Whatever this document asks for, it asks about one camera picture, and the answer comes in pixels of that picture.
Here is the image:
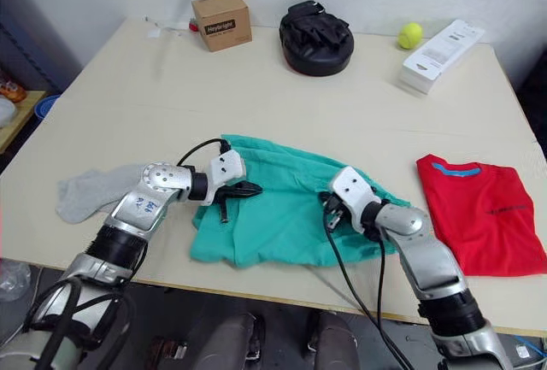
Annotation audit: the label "green shorts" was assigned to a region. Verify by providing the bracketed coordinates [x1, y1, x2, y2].
[189, 133, 414, 269]

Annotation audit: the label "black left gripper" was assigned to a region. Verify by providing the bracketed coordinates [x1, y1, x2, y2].
[215, 180, 264, 224]

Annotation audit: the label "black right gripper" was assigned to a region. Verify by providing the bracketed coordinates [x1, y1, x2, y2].
[319, 191, 350, 232]

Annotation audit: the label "yellow tennis ball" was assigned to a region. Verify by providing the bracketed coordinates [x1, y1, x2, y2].
[397, 22, 425, 50]

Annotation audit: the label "orange patterned object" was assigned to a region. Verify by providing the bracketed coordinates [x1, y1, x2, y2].
[0, 79, 28, 103]

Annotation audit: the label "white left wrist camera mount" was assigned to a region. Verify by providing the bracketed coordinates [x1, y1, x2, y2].
[207, 150, 247, 207]

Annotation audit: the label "wooden side table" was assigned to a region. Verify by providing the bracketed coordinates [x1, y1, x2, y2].
[0, 90, 47, 154]

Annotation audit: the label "white flat carton pack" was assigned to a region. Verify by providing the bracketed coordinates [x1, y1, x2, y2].
[398, 19, 487, 96]

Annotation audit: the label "brown cardboard box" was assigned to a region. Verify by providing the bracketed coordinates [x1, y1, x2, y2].
[191, 0, 253, 53]

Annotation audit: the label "red t-shirt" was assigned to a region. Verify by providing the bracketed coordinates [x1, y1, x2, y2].
[415, 153, 547, 279]

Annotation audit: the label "grey sock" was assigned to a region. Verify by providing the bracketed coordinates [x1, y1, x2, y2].
[56, 163, 147, 225]

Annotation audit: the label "blue plastic bowl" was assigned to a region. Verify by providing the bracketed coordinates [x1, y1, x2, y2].
[34, 94, 62, 122]

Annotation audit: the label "dark grey rounded shape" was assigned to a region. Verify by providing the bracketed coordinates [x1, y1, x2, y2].
[305, 311, 361, 370]
[197, 311, 267, 370]

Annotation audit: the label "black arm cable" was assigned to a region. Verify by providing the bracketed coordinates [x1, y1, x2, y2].
[372, 222, 414, 370]
[176, 138, 234, 168]
[324, 210, 405, 370]

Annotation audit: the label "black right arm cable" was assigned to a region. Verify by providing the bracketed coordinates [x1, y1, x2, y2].
[324, 210, 405, 370]
[372, 222, 414, 370]

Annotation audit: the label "black boxing focus pad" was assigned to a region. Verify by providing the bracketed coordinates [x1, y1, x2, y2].
[279, 0, 356, 76]

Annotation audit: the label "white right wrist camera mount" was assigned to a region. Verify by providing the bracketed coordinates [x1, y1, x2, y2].
[331, 166, 385, 235]

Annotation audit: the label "white rounded object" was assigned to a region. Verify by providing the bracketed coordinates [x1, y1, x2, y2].
[0, 97, 17, 128]

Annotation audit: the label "blue cable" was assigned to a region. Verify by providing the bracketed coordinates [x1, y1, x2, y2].
[511, 334, 547, 365]

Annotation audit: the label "clear plastic bag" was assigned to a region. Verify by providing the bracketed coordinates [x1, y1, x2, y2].
[0, 257, 32, 303]

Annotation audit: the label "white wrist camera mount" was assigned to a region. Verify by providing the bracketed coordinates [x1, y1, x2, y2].
[331, 166, 385, 235]
[207, 150, 247, 207]

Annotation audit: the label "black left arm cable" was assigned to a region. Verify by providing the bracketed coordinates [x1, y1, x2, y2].
[176, 138, 234, 168]

